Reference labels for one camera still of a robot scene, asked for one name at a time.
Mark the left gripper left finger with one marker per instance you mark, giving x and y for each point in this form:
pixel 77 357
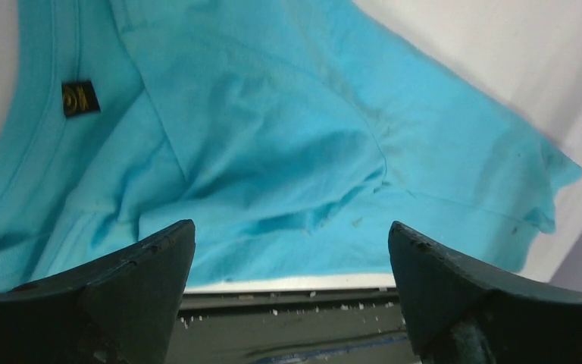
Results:
pixel 120 308

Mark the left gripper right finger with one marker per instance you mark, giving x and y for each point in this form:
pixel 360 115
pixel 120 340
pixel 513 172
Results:
pixel 458 309

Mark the turquoise t-shirt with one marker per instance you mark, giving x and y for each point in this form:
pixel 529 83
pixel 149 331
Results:
pixel 292 133

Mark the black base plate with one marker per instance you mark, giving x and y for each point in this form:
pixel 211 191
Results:
pixel 320 326

